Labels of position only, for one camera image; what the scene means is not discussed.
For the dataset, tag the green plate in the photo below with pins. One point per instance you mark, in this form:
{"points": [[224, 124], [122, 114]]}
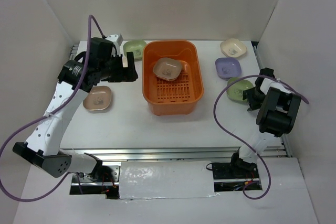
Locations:
{"points": [[235, 92], [136, 47]]}

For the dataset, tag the cream plate back right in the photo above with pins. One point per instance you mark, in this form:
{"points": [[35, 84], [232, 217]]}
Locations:
{"points": [[233, 48]]}

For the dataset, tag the white sheet front cover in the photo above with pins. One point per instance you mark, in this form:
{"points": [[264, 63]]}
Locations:
{"points": [[160, 180]]}

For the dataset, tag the pink-brown plate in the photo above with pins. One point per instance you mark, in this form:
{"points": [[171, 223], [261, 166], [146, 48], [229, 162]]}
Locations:
{"points": [[98, 99]]}

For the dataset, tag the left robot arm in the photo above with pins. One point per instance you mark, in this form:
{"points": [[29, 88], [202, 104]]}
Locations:
{"points": [[75, 81]]}

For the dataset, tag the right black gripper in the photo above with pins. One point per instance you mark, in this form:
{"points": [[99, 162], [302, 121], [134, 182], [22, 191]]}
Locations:
{"points": [[253, 104]]}

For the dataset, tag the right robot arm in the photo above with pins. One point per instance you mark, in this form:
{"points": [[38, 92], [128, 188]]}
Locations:
{"points": [[277, 109]]}

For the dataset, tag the orange plastic bin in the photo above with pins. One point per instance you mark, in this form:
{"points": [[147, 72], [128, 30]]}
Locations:
{"points": [[166, 98]]}

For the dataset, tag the cream plate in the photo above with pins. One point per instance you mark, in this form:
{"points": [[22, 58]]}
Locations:
{"points": [[124, 62], [233, 48]]}

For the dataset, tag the purple plate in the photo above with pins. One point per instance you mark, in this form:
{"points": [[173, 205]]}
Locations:
{"points": [[227, 68]]}

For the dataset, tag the yellow plate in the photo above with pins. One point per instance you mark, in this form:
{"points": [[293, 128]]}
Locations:
{"points": [[183, 75]]}

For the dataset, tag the aluminium rail frame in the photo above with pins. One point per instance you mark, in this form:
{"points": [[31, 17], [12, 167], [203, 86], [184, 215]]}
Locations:
{"points": [[128, 130]]}

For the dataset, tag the cream plate left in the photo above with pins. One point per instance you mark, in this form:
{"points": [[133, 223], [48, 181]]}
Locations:
{"points": [[124, 62]]}

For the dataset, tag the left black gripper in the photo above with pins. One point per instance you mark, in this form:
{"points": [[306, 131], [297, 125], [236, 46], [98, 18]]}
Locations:
{"points": [[122, 75]]}

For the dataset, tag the brown plate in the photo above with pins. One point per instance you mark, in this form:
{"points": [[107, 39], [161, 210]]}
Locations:
{"points": [[167, 69]]}

